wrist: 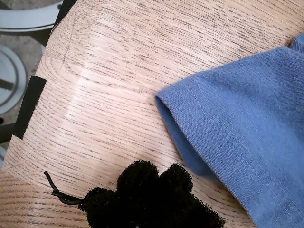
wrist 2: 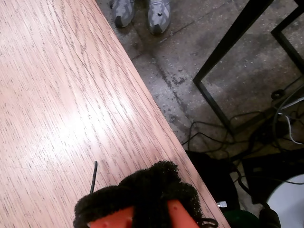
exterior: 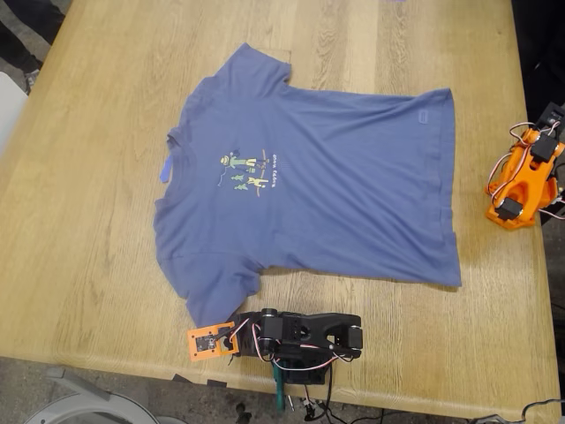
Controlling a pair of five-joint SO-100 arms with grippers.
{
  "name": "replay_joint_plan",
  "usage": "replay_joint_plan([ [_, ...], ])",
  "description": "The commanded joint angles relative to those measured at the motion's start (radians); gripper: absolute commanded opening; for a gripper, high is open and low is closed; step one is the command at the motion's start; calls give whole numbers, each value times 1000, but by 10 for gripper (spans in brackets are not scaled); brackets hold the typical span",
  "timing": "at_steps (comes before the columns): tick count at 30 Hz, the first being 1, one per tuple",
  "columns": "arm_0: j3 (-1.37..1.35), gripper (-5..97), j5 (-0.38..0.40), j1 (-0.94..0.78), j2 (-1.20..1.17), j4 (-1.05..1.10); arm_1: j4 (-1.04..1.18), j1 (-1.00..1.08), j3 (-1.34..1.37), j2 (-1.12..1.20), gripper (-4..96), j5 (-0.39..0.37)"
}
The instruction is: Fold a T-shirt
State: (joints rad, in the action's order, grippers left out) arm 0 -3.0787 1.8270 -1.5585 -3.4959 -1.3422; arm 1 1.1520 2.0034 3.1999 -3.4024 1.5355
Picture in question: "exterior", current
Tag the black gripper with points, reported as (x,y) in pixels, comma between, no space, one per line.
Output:
(244,321)

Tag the blue printed T-shirt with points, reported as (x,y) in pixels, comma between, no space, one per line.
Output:
(331,176)

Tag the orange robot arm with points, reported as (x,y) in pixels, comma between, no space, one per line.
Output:
(516,190)

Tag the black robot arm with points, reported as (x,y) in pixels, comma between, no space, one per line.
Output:
(335,327)

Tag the green table clamp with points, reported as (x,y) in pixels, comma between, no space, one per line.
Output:
(279,388)

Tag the grey round disc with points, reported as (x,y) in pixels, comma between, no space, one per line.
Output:
(170,420)

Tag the blue tape strip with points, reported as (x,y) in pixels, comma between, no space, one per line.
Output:
(165,170)

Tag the white chair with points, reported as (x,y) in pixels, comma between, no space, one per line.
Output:
(9,110)

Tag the grey sneaker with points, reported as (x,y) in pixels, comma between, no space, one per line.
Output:
(32,81)

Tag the dark trouser legs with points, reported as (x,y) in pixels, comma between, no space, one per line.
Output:
(26,26)

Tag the person in dark clothing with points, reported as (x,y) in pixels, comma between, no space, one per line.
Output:
(540,35)

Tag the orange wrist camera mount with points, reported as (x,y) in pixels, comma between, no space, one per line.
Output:
(207,342)

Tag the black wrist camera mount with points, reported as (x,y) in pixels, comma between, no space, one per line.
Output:
(552,117)

